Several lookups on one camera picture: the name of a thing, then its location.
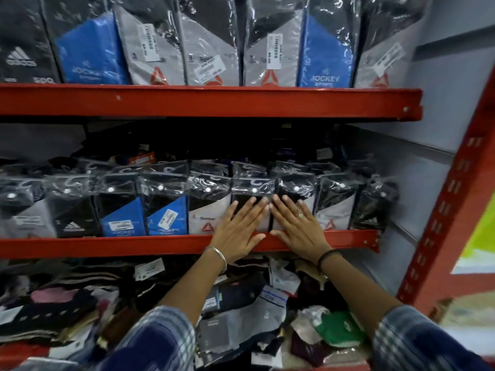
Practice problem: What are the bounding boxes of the blue plaid shirt sleeve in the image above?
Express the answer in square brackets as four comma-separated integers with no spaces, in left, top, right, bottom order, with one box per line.
[370,305,492,371]
[96,305,196,371]

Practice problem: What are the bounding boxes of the person's right hand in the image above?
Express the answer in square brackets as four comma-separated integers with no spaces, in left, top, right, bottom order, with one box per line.
[269,194,333,264]

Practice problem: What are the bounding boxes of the pile of loose socks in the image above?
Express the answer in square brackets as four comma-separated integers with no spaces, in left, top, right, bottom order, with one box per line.
[0,254,373,371]

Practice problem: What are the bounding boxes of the black wristband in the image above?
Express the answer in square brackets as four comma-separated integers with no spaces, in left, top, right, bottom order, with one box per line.
[317,249,344,273]

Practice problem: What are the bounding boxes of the row of small sock packs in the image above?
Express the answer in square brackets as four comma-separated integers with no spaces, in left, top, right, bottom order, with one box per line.
[0,150,400,239]

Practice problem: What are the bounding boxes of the row of large sock packs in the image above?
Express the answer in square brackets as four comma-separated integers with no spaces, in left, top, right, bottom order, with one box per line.
[0,0,434,89]

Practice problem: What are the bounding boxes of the green socks in clear bag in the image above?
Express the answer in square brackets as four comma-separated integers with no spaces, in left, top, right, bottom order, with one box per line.
[314,311,367,349]

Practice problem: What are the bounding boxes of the silver bangle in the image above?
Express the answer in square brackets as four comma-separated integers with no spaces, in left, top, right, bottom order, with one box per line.
[204,246,228,274]

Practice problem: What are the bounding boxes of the person's right forearm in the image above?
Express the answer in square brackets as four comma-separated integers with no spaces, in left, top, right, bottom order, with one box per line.
[319,254,403,341]

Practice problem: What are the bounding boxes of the orange label sock pack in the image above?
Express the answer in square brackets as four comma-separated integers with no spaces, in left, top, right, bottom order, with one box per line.
[129,151,158,166]

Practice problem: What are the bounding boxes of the person's left hand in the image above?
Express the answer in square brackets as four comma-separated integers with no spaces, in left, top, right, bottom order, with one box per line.
[210,196,270,264]

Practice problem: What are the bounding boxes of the black grey sock packet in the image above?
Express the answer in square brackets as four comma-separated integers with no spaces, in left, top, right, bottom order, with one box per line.
[231,177,276,233]
[272,172,319,232]

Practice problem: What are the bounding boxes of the red perforated rack upright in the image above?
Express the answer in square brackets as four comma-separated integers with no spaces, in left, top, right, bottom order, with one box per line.
[396,65,495,314]

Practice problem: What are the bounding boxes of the long red metal shelf beam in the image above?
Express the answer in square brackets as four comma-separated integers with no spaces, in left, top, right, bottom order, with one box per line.
[0,83,423,122]

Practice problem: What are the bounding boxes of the person's left forearm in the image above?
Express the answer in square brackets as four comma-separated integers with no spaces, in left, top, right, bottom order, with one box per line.
[158,251,234,330]

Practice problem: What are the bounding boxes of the yellow green poster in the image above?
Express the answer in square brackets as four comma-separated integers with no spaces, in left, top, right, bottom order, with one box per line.
[451,192,495,275]

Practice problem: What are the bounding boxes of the short red metal shelf beam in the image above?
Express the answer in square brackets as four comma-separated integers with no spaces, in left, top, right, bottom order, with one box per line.
[0,229,381,260]

